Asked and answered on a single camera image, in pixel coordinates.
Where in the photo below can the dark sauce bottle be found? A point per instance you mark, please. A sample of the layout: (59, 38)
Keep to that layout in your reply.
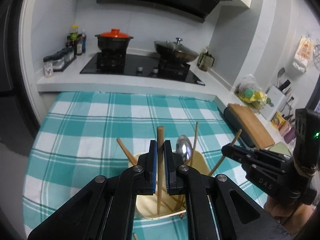
(68, 42)
(79, 47)

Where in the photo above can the grey spatula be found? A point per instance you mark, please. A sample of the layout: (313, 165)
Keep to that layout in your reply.
(281, 73)

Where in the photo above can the green rectangular lid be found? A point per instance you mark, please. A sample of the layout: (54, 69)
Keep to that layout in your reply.
(281, 147)

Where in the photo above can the wall socket with plug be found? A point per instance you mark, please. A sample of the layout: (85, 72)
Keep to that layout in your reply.
(291, 100)

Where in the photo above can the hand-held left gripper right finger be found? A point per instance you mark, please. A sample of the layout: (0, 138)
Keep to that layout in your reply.
(167, 170)

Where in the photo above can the teal checked tablecloth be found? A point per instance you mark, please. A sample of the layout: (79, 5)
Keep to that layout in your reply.
(100, 130)

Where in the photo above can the wooden cutting board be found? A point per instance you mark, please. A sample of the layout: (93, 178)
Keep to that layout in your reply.
(252, 125)

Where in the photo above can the yellow cap sauce bottle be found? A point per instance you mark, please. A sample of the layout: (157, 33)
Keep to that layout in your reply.
(74, 35)

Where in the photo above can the person's right hand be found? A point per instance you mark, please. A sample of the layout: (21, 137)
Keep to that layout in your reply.
(277, 211)

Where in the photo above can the cream utensil holder box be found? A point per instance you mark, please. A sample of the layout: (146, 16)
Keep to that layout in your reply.
(147, 205)

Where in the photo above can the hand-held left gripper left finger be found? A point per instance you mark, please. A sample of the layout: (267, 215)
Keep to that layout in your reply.
(153, 167)

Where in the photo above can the steel spoon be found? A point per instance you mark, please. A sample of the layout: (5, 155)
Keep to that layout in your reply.
(183, 147)

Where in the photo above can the yellow printed mug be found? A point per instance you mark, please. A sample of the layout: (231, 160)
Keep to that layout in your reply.
(277, 121)

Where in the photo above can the purple bottle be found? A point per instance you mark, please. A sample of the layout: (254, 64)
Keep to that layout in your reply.
(291, 137)

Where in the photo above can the pink cup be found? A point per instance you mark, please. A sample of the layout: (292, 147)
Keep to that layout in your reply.
(285, 130)

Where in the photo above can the clear spice jar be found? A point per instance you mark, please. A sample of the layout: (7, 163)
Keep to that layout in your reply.
(65, 57)
(71, 53)
(58, 62)

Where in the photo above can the black clay pot red lid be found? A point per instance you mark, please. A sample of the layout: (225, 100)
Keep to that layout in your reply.
(113, 42)

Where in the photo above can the hanging printed bag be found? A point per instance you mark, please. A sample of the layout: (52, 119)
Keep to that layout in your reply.
(303, 52)

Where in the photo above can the white knife holder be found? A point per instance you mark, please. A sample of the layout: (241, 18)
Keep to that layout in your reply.
(273, 97)

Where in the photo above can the blue label bottle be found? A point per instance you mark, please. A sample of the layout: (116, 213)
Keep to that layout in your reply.
(83, 42)

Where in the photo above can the metal steamer rack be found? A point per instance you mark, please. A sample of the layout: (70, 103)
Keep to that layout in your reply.
(317, 52)

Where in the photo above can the dark wok with lid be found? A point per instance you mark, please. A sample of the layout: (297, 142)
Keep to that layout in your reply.
(175, 52)

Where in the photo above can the spice jar with white label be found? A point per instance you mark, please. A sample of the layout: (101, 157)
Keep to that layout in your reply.
(48, 67)

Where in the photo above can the dark grey refrigerator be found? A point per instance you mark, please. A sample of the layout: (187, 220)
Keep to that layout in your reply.
(10, 67)

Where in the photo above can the plastic bag of sponges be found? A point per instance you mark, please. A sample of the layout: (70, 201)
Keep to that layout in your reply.
(250, 92)

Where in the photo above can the black gas hob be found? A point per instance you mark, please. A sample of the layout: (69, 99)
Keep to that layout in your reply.
(140, 62)

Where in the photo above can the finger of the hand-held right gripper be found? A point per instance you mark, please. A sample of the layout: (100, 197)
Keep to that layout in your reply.
(265, 167)
(237, 151)

